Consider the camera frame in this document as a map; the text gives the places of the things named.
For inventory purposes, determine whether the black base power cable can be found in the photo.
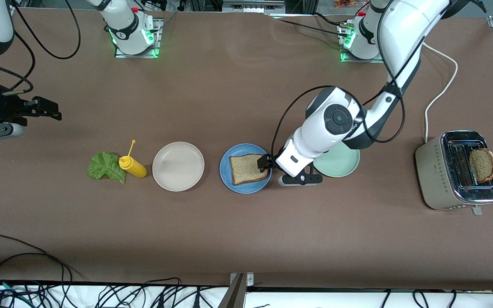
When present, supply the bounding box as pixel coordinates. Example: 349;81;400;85
268;12;350;38

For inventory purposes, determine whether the green lettuce leaf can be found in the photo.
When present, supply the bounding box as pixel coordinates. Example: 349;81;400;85
87;151;126;185

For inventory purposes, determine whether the black looped floor cable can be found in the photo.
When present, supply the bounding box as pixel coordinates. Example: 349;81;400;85
0;233;82;308

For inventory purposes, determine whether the metal table edge bracket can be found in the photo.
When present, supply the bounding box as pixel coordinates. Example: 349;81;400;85
219;272;255;308

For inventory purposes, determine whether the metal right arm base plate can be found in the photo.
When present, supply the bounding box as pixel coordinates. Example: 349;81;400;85
115;18;162;58

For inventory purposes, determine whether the brown bread slice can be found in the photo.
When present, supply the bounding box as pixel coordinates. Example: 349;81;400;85
469;148;493;184
229;154;271;186

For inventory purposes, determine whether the grey box behind table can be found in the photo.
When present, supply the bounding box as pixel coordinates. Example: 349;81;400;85
222;0;286;13

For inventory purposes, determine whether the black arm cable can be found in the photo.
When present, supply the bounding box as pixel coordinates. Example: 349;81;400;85
0;0;81;92
271;0;487;157

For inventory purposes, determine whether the beige round plate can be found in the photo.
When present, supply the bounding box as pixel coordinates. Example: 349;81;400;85
152;142;205;192

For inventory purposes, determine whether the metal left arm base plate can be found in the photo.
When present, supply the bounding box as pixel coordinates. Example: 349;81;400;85
340;24;385;64

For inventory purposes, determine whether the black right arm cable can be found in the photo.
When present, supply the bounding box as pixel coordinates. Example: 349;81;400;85
0;0;81;92

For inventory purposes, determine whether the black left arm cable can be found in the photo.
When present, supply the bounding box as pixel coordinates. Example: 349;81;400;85
271;0;487;157

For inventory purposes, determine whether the beige chrome toaster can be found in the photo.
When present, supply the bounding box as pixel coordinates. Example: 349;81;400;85
415;130;493;216

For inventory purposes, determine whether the blue round plate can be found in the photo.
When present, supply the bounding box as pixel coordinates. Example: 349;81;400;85
219;143;273;194

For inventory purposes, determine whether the white toaster power cable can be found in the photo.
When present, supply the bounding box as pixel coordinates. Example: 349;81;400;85
422;43;459;144

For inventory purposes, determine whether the yellow mustard squeeze bottle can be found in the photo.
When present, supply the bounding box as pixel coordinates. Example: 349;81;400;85
119;139;148;179

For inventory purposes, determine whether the pale green round plate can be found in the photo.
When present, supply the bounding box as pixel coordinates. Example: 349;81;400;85
313;141;361;178

